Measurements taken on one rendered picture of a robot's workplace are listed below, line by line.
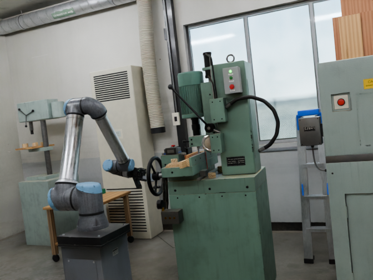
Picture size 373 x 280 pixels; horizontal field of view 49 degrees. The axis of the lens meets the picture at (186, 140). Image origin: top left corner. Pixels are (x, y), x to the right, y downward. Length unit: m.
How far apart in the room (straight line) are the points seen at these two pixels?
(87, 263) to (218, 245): 0.81
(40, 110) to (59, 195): 2.25
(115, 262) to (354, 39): 2.61
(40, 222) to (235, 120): 2.81
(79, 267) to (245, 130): 1.29
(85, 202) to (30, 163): 3.09
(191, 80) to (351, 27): 1.63
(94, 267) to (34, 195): 2.36
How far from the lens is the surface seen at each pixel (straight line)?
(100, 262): 2.45
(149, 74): 4.22
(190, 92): 2.71
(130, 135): 4.21
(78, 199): 2.51
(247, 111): 2.58
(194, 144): 2.76
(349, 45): 3.77
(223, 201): 2.58
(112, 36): 4.71
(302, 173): 3.27
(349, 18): 3.82
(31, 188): 4.73
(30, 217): 4.84
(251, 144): 2.59
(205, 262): 2.73
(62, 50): 5.11
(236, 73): 2.54
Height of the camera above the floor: 1.20
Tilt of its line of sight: 3 degrees down
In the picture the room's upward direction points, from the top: 6 degrees counter-clockwise
